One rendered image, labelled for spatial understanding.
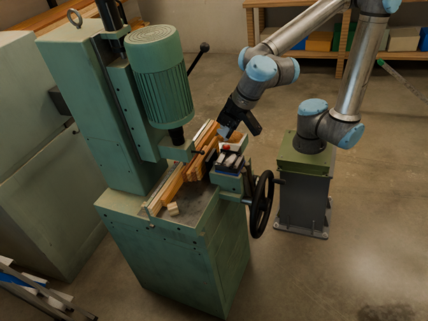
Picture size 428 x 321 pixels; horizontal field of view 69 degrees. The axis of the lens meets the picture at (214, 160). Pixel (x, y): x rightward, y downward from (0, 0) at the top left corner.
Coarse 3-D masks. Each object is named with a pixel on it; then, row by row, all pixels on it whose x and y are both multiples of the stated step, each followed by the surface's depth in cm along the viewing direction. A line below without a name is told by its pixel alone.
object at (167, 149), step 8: (168, 136) 129; (160, 144) 126; (168, 144) 125; (184, 144) 124; (192, 144) 125; (160, 152) 128; (168, 152) 126; (176, 152) 124; (184, 152) 122; (184, 160) 125
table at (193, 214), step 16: (240, 144) 146; (176, 192) 128; (192, 192) 127; (208, 192) 125; (224, 192) 128; (160, 208) 123; (192, 208) 120; (208, 208) 122; (160, 224) 121; (176, 224) 116; (192, 224) 114
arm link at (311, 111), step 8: (304, 104) 163; (312, 104) 162; (320, 104) 160; (304, 112) 160; (312, 112) 157; (320, 112) 157; (328, 112) 157; (304, 120) 162; (312, 120) 160; (320, 120) 156; (304, 128) 165; (312, 128) 161; (304, 136) 169; (312, 136) 167
